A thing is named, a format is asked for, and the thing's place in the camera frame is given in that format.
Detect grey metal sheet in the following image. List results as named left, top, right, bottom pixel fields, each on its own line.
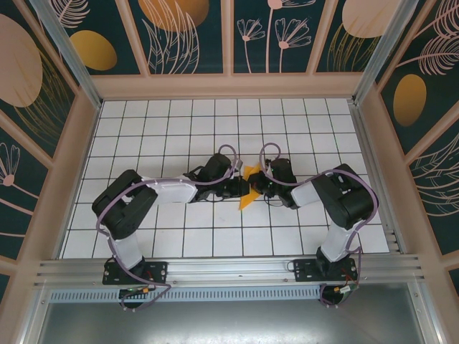
left=35, top=300, right=444, bottom=344

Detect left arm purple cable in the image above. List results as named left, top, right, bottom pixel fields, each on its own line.
left=95, top=144, right=240, bottom=312

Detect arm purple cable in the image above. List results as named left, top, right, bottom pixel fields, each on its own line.
left=95, top=144, right=240, bottom=312
left=260, top=142, right=380, bottom=310

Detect aluminium side rail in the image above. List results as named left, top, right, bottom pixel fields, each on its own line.
left=349, top=102, right=401, bottom=254

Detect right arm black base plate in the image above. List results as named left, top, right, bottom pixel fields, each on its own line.
left=293, top=258, right=359, bottom=282

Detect aluminium front rail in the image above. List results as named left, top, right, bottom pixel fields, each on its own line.
left=34, top=253, right=426, bottom=287

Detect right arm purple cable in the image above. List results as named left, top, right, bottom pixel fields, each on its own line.
left=260, top=142, right=380, bottom=310

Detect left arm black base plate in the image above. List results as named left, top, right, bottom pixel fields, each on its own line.
left=103, top=259, right=169, bottom=286

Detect wall panel with leaf drawing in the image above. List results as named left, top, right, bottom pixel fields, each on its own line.
left=128, top=0, right=227, bottom=76

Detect wall panel with flower drawings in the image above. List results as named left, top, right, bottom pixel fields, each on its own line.
left=232, top=0, right=336, bottom=75

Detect wall panel with beige circle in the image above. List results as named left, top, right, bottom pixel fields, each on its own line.
left=315, top=0, right=392, bottom=75

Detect aluminium frame post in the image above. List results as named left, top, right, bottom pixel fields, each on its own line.
left=30, top=0, right=103, bottom=109
left=353, top=0, right=427, bottom=105

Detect wall panel pink leaf outlines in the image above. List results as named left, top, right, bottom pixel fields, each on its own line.
left=408, top=121, right=459, bottom=257

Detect wall panel orange oval fern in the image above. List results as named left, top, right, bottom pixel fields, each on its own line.
left=378, top=0, right=459, bottom=156

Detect wall panel single pink flower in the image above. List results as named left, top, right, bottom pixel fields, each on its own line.
left=0, top=113, right=51, bottom=261

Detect wall panel large beige oval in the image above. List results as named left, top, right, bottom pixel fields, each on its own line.
left=0, top=0, right=79, bottom=161

